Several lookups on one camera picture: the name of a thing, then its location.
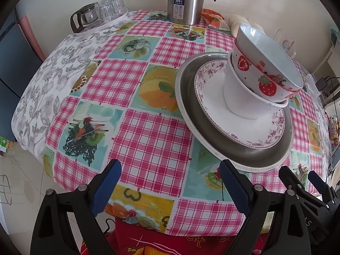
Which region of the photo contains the glass teapot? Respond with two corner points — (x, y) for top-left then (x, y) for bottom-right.
(70, 2), (100, 34)

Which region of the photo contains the orange snack packet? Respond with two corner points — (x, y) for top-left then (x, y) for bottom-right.
(201, 8), (231, 31)

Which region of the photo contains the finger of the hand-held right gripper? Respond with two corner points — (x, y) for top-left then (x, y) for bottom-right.
(308, 170), (340, 205)
(278, 165), (331, 213)

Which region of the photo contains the strawberry print bowl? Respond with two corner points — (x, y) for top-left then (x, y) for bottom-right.
(231, 24), (304, 103)

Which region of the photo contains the pink checked tablecloth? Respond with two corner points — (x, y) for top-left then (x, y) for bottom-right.
(42, 10), (332, 237)

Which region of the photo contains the blue door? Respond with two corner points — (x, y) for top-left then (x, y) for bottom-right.
(0, 8), (45, 99)

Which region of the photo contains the colourful snack packet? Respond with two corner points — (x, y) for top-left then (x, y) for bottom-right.
(328, 117), (339, 139)

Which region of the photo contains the printed glass mug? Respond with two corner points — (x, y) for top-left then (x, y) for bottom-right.
(273, 29), (296, 59)

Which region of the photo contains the green box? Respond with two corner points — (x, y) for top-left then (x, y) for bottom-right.
(0, 135), (14, 150)

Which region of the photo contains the stainless steel plate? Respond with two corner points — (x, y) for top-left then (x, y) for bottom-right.
(175, 52), (295, 173)

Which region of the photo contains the white round tray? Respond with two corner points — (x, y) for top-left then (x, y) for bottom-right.
(72, 8), (129, 36)

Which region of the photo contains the white plastic box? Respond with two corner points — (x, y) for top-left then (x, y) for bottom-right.
(305, 74), (319, 93)

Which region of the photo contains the stainless steel thermos jug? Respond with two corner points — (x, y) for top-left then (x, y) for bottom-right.
(167, 0), (221, 26)

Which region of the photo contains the red printed cloth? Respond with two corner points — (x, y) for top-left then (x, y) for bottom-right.
(80, 215), (269, 255)

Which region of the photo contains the pink floral rim plate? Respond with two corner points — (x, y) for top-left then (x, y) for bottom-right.
(194, 60), (286, 148)

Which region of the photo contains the white square bowl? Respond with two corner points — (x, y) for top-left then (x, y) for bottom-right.
(222, 50), (289, 119)

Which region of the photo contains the black charger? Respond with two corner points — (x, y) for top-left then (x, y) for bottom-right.
(316, 77), (331, 92)

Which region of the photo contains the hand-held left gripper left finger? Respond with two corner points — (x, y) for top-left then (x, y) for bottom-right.
(31, 159), (123, 255)

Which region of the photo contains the white shelf rack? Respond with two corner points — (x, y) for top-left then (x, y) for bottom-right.
(313, 45), (340, 165)

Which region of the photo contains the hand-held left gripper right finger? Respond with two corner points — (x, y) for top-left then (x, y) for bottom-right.
(219, 159), (311, 255)

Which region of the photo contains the bag of steamed buns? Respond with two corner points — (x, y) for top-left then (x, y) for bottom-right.
(228, 14), (263, 38)

